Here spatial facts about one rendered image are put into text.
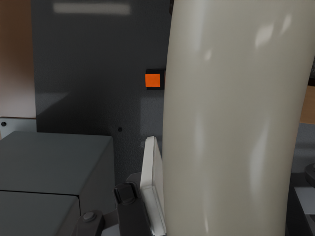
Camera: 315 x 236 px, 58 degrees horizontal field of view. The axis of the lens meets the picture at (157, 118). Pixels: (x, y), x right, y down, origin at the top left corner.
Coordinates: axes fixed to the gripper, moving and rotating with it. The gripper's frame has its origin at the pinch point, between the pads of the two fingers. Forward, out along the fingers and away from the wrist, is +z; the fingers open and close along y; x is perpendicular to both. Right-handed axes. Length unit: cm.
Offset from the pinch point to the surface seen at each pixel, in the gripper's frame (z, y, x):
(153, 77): 82, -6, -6
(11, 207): 41, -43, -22
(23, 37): 87, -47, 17
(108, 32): 84, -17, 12
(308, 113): 68, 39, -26
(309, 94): 68, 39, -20
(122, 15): 83, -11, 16
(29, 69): 88, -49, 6
